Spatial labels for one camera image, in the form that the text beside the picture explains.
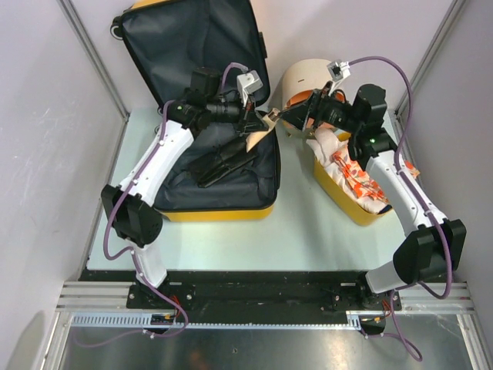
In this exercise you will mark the aluminium frame rail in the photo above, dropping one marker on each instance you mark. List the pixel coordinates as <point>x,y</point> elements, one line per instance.
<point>116,304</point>

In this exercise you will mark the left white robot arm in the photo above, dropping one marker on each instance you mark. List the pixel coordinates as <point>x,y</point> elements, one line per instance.
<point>212,97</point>

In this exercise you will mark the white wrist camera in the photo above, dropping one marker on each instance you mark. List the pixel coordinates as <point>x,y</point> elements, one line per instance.
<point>247,84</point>
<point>339,70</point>

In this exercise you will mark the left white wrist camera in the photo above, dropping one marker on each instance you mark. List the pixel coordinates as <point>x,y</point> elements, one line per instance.
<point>247,84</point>

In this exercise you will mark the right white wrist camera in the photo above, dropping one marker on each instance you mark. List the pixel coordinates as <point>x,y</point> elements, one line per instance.
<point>339,70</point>

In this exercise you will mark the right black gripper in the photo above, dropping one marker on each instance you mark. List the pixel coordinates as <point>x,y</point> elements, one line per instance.
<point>298,114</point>

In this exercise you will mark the beige tube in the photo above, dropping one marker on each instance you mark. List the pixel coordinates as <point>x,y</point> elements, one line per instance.
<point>269,120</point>

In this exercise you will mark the white round drawer cabinet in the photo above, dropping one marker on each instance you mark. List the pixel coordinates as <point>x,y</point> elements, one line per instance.
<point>301,78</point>

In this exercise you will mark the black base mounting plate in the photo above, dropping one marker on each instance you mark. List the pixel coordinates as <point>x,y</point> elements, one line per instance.
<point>249,287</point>

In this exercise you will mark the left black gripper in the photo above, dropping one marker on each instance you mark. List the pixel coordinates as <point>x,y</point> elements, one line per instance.
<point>251,122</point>

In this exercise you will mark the yellow Pikachu suitcase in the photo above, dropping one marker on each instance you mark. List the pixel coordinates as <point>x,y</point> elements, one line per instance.
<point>167,41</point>

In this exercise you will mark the black pouch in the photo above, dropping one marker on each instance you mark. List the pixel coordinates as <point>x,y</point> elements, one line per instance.
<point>221,162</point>

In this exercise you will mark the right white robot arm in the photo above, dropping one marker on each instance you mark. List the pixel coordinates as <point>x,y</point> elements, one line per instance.
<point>433,244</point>

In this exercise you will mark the yellow plastic basket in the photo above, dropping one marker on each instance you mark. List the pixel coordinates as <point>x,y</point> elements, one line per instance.
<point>339,195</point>

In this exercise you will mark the orange floral patterned cloth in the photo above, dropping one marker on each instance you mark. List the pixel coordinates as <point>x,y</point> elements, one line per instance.
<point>365,190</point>

